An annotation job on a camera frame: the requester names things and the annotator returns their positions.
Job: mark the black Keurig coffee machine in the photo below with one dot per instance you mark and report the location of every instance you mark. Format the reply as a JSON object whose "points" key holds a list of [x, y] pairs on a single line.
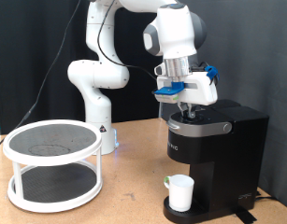
{"points": [[230, 155]]}

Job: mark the black curtain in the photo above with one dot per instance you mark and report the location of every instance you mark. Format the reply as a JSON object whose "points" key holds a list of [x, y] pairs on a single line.
{"points": [[12, 46]]}

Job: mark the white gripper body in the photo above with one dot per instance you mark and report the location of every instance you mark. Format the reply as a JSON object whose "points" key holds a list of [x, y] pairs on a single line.
{"points": [[199, 87]]}

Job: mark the white two-tier turntable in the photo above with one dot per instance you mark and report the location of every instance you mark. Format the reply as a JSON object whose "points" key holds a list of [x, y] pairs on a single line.
{"points": [[52, 137]]}

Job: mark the clear water reservoir black lid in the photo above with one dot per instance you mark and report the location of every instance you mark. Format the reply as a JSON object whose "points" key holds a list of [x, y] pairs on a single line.
{"points": [[225, 103]]}

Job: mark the white mug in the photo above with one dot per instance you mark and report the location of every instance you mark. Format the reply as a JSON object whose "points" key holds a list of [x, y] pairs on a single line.
{"points": [[180, 193]]}

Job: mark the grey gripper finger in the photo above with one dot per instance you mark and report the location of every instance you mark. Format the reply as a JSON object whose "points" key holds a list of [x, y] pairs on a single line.
{"points": [[181, 109], [191, 111]]}

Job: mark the black tape strip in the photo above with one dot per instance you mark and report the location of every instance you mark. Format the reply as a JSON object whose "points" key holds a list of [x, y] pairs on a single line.
{"points": [[246, 216]]}

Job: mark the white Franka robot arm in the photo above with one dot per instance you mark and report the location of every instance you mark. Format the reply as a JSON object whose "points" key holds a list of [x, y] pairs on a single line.
{"points": [[143, 40]]}

